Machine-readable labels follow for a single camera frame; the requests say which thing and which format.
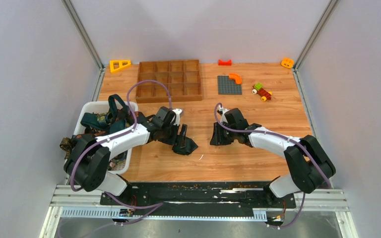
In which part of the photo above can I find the grey studded baseplate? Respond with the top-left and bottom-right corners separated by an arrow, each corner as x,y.
217,75 -> 242,95

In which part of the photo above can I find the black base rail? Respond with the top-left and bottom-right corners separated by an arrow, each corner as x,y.
117,181 -> 296,217

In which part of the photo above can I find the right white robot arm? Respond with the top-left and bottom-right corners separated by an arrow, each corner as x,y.
210,103 -> 336,207

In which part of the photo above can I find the dark green leaf tie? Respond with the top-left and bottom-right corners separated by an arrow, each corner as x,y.
172,136 -> 198,155

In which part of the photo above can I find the toy brick car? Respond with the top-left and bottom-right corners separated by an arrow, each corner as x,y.
252,83 -> 272,102

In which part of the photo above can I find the orange curved block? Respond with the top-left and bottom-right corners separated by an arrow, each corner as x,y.
229,73 -> 242,85

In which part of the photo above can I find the orange round block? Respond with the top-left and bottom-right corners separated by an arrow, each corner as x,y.
281,58 -> 294,69

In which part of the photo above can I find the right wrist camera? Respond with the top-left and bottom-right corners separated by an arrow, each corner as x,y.
217,108 -> 229,116

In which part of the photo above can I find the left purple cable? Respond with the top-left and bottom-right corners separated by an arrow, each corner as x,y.
69,79 -> 174,209

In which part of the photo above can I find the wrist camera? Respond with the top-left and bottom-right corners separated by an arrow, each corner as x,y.
172,108 -> 184,125
217,108 -> 229,116

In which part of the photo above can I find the white plastic basket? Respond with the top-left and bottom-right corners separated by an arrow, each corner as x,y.
60,101 -> 132,175

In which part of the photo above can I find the pile of patterned ties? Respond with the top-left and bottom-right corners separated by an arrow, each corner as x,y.
66,94 -> 151,166

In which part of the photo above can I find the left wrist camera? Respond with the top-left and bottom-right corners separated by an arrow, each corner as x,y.
172,108 -> 184,125

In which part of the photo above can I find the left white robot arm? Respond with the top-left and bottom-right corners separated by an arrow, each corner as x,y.
63,107 -> 186,205

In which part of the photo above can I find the yellow triangular block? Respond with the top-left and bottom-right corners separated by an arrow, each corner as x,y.
109,59 -> 132,73

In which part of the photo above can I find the red plastic block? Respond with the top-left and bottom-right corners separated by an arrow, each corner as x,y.
218,59 -> 233,66

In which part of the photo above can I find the wooden compartment tray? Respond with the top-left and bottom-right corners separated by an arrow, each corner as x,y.
135,59 -> 203,104

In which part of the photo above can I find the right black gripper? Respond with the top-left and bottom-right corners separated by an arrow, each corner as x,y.
210,121 -> 237,146

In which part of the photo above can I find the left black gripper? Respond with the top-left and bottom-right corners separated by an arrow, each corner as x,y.
160,121 -> 188,148

